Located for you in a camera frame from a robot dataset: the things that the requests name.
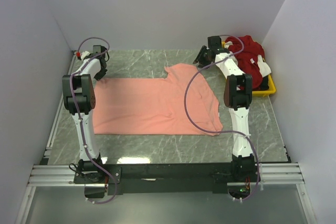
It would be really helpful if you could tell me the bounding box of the black base crossbar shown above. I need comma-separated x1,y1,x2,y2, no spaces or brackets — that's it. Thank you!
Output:
73,161,257,198

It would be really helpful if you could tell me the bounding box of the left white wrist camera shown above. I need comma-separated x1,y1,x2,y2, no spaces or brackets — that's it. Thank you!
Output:
75,51,91,60

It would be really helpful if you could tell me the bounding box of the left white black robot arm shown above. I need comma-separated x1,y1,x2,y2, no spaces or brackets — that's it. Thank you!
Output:
62,45,110,184

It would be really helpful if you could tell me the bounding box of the yellow plastic bin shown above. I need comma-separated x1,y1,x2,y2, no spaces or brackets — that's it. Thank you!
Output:
215,36,276,97

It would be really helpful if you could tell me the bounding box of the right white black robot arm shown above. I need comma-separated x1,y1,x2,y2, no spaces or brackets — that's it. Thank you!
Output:
193,36,258,180

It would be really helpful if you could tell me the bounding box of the pink t shirt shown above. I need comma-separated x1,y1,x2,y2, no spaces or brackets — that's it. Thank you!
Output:
93,63,223,136

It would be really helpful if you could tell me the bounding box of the aluminium frame rail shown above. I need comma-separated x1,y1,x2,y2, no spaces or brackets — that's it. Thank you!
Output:
15,50,307,224

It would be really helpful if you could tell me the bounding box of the black garment in bin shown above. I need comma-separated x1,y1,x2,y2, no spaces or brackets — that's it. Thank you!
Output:
254,76,269,91

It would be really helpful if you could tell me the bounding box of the dark red t shirt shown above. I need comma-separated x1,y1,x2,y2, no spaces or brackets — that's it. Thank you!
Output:
234,35,265,90

